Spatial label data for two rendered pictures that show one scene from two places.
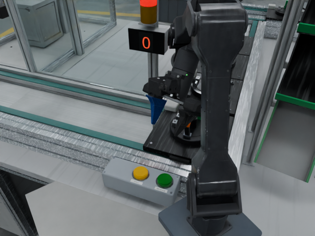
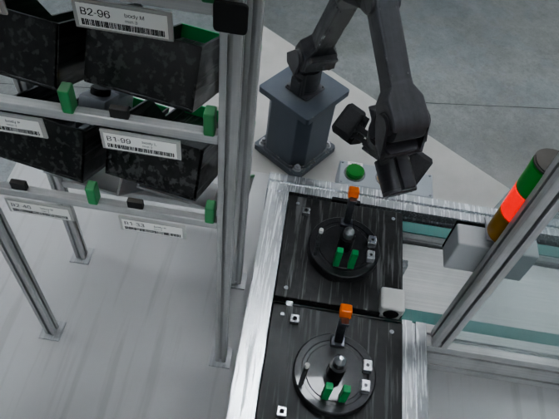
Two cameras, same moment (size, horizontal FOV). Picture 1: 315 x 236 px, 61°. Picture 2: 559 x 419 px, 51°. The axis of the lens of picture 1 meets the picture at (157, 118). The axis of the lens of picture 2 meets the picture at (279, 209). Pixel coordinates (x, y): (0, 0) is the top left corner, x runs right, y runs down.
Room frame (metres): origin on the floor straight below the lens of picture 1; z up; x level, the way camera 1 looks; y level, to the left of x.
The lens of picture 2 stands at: (1.20, -0.46, 1.92)
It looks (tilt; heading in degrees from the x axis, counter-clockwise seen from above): 53 degrees down; 159
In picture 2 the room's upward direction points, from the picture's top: 9 degrees clockwise
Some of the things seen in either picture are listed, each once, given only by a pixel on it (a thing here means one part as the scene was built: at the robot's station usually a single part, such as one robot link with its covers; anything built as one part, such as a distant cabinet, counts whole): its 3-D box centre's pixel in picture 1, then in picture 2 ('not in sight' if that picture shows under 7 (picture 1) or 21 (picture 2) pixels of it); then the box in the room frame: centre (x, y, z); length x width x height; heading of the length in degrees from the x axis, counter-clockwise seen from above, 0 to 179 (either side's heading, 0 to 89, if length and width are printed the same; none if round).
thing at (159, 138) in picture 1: (191, 132); (341, 253); (0.65, -0.11, 0.96); 0.24 x 0.24 x 0.02; 69
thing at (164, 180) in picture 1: (164, 180); (354, 173); (0.46, -0.02, 0.96); 0.04 x 0.04 x 0.02
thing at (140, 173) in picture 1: (140, 173); not in sight; (0.48, 0.05, 0.96); 0.04 x 0.04 x 0.02
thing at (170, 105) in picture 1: (172, 106); (390, 303); (0.78, -0.05, 0.97); 0.05 x 0.05 x 0.04; 69
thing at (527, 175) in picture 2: not in sight; (543, 178); (0.83, 0.03, 1.38); 0.05 x 0.05 x 0.05
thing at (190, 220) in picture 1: (211, 213); (305, 77); (0.28, -0.10, 1.09); 0.07 x 0.07 x 0.06; 34
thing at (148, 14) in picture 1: (148, 13); (511, 223); (0.83, 0.03, 1.28); 0.05 x 0.05 x 0.05
